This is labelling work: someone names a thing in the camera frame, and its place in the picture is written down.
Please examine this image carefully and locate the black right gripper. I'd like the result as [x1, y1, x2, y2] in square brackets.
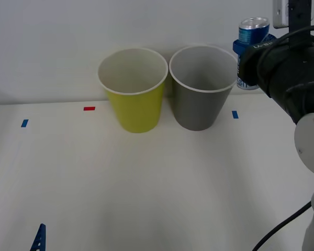
[232, 33, 281, 91]

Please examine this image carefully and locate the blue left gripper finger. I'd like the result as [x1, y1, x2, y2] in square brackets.
[29, 223, 47, 251]

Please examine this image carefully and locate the blue drink can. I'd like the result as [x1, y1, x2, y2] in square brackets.
[236, 17, 271, 91]

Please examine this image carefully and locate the grey plastic bin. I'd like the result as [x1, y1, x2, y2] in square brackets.
[169, 45, 239, 132]

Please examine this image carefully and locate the yellow-green plastic bin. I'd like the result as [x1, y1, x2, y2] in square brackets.
[97, 47, 169, 134]

